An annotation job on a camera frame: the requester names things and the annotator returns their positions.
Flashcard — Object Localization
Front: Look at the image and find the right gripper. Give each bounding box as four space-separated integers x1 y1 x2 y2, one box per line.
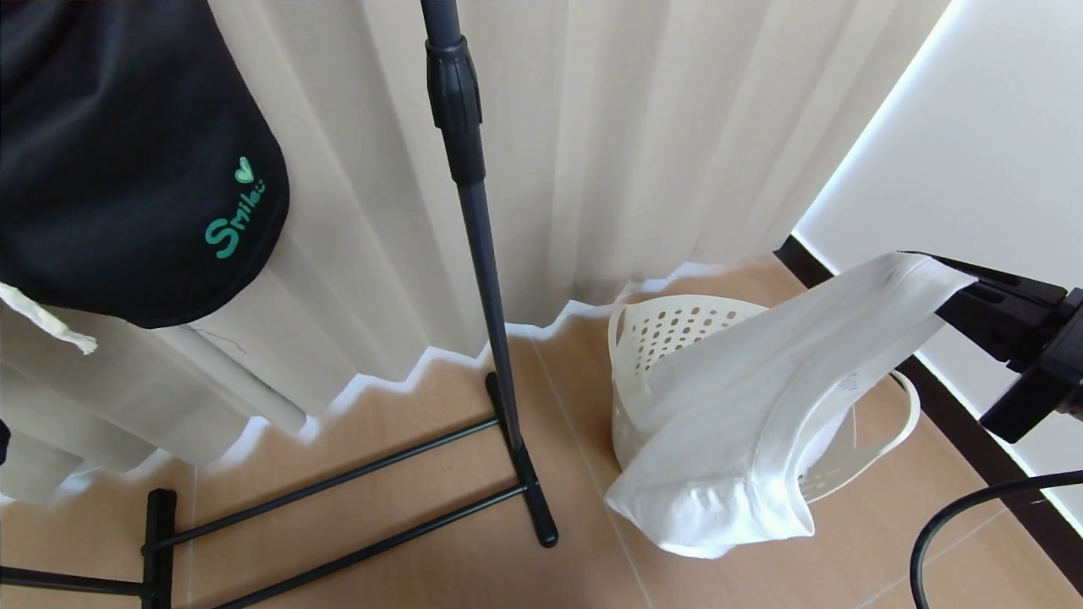
899 250 1083 446

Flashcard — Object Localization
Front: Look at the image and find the white garment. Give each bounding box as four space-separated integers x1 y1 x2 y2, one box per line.
604 252 979 562

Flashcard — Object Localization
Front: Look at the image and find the black garment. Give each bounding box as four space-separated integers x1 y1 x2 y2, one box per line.
0 0 291 356

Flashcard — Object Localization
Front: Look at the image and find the white laundry basket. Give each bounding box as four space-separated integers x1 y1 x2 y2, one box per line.
607 294 922 505

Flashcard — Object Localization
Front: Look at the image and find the black clothes rack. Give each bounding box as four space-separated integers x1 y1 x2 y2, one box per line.
0 0 560 609

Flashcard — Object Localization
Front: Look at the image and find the beige curtain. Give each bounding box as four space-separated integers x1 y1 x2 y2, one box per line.
0 0 953 508

